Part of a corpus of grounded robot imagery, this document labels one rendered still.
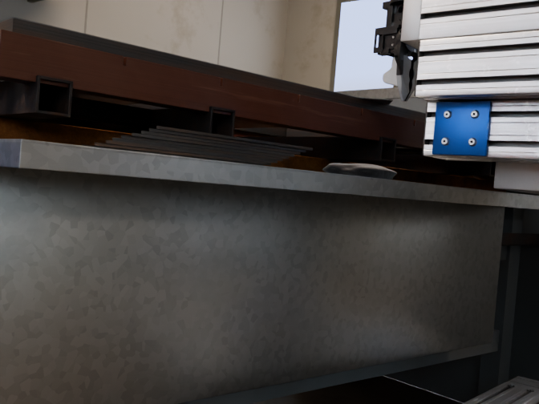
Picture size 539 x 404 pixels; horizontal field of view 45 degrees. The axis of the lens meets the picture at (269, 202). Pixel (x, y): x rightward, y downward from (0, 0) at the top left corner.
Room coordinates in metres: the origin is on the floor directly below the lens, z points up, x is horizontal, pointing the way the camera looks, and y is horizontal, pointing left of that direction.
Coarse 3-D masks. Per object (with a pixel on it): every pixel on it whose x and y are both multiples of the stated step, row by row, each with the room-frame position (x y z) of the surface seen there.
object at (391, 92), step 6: (360, 90) 2.51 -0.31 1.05; (366, 90) 2.49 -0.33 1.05; (372, 90) 2.47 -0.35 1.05; (378, 90) 2.45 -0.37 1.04; (384, 90) 2.43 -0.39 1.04; (390, 90) 2.41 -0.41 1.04; (396, 90) 2.39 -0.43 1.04; (414, 90) 2.33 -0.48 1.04; (360, 96) 2.51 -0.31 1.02; (366, 96) 2.49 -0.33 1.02; (372, 96) 2.47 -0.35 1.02; (378, 96) 2.45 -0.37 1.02; (384, 96) 2.43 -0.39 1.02; (390, 96) 2.41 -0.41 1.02; (396, 96) 2.38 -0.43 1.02; (414, 96) 2.33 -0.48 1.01
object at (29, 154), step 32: (0, 160) 0.71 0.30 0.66; (32, 160) 0.68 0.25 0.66; (64, 160) 0.70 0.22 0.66; (96, 160) 0.73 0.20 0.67; (128, 160) 0.75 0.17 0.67; (160, 160) 0.78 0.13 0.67; (192, 160) 0.81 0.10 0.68; (352, 192) 1.02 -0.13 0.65; (384, 192) 1.07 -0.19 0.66; (416, 192) 1.13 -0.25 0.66; (448, 192) 1.20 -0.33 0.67; (480, 192) 1.27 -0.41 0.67
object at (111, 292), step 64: (0, 192) 0.82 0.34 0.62; (64, 192) 0.87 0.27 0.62; (128, 192) 0.94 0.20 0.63; (192, 192) 1.01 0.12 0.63; (256, 192) 1.10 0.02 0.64; (320, 192) 1.20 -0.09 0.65; (0, 256) 0.82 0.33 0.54; (64, 256) 0.88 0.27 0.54; (128, 256) 0.94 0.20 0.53; (192, 256) 1.02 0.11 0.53; (256, 256) 1.11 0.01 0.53; (320, 256) 1.21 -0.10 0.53; (384, 256) 1.34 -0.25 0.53; (448, 256) 1.50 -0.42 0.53; (0, 320) 0.82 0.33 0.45; (64, 320) 0.88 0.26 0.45; (128, 320) 0.95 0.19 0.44; (192, 320) 1.02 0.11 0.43; (256, 320) 1.11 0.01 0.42; (320, 320) 1.22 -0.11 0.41; (384, 320) 1.35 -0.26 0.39; (448, 320) 1.52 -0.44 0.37; (0, 384) 0.83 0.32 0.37; (64, 384) 0.89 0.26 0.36; (128, 384) 0.95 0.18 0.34; (192, 384) 1.03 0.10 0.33; (256, 384) 1.12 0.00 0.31
